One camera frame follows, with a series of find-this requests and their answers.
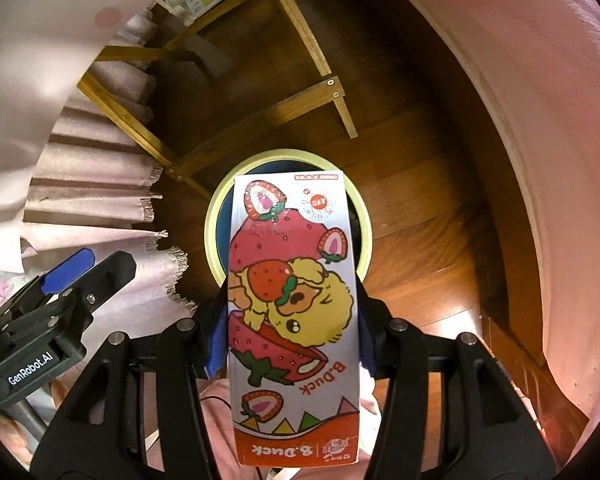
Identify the blue bin with yellow rim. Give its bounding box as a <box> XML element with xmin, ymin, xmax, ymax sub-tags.
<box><xmin>203</xmin><ymin>149</ymin><xmax>376</xmax><ymax>291</ymax></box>

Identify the beige leaf print curtain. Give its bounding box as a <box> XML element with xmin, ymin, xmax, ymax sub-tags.
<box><xmin>0</xmin><ymin>260</ymin><xmax>46</xmax><ymax>321</ymax></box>

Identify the pink bedspread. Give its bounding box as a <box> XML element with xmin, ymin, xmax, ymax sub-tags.
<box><xmin>370</xmin><ymin>0</ymin><xmax>600</xmax><ymax>421</ymax></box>

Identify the person's right leg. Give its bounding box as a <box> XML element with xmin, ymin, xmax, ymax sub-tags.
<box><xmin>357</xmin><ymin>375</ymin><xmax>388</xmax><ymax>416</ymax></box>

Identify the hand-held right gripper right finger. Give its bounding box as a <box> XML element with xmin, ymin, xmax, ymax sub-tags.
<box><xmin>357</xmin><ymin>280</ymin><xmax>556</xmax><ymax>480</ymax></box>

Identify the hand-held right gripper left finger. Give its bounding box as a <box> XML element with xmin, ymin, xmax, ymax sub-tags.
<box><xmin>30</xmin><ymin>285</ymin><xmax>229</xmax><ymax>480</ymax></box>

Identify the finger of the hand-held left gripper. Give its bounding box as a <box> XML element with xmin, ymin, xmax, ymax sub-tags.
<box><xmin>0</xmin><ymin>248</ymin><xmax>98</xmax><ymax>321</ymax></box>
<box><xmin>5</xmin><ymin>251</ymin><xmax>137</xmax><ymax>341</ymax></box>

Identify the strawberry printed carton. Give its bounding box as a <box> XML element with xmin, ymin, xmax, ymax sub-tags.
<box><xmin>227</xmin><ymin>172</ymin><xmax>362</xmax><ymax>468</ymax></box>

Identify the wooden folding table frame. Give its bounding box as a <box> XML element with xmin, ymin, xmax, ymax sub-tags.
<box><xmin>77</xmin><ymin>0</ymin><xmax>359</xmax><ymax>201</ymax></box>

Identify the person's left forearm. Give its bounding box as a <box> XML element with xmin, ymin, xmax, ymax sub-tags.
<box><xmin>0</xmin><ymin>405</ymin><xmax>35</xmax><ymax>467</ymax></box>

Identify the cartoon printed tablecloth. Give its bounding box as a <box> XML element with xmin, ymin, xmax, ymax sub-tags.
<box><xmin>0</xmin><ymin>0</ymin><xmax>216</xmax><ymax>241</ymax></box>

